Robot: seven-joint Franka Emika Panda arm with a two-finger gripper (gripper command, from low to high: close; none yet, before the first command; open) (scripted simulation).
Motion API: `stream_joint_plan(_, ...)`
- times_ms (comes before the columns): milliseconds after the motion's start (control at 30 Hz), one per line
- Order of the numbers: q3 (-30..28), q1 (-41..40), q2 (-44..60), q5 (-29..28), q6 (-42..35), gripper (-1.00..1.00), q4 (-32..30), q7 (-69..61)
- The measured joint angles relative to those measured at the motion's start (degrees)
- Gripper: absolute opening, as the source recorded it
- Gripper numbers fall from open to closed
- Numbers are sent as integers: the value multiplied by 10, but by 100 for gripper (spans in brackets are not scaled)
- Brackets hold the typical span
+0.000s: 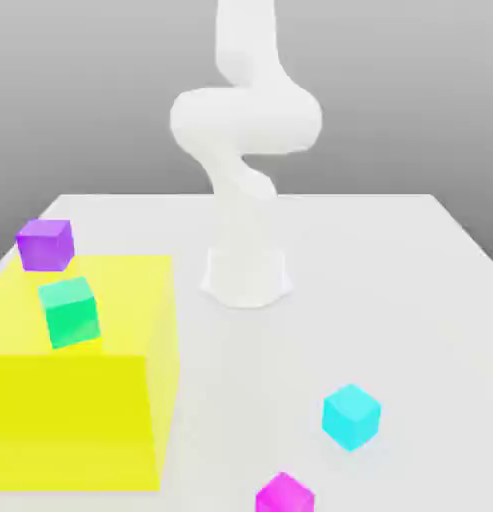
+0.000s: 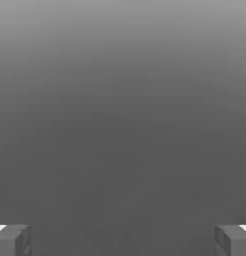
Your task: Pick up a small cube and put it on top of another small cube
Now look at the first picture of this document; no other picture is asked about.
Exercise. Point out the small cyan cube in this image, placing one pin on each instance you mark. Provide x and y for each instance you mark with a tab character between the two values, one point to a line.
351	418

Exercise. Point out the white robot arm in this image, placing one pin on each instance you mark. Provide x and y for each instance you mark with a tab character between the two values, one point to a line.
246	120

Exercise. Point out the large yellow box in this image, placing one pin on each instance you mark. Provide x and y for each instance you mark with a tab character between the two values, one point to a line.
70	420

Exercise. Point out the small purple cube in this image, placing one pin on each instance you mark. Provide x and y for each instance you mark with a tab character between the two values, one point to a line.
44	246

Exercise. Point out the small magenta cube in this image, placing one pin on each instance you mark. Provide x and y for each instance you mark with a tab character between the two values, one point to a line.
284	496

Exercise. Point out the small green cube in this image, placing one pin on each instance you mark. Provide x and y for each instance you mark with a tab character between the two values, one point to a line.
72	316

